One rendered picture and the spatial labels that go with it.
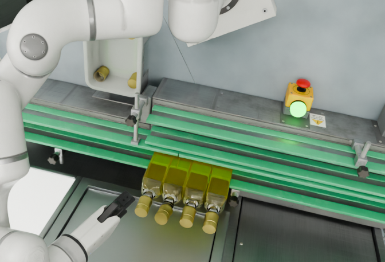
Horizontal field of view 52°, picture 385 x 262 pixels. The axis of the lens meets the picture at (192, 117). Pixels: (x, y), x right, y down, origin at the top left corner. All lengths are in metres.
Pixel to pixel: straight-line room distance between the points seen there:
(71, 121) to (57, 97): 0.11
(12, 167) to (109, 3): 0.31
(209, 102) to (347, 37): 0.41
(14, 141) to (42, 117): 0.57
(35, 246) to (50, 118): 0.60
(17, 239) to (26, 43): 0.32
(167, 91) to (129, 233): 0.42
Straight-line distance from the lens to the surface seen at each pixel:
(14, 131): 0.71
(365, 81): 1.22
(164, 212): 1.00
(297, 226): 1.31
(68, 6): 0.70
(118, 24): 0.72
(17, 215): 1.23
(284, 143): 1.10
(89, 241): 0.83
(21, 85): 0.81
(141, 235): 1.15
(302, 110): 1.13
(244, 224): 1.26
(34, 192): 1.28
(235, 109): 1.15
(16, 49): 0.67
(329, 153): 1.12
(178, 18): 0.76
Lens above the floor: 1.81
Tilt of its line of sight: 54 degrees down
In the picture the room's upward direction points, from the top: 159 degrees counter-clockwise
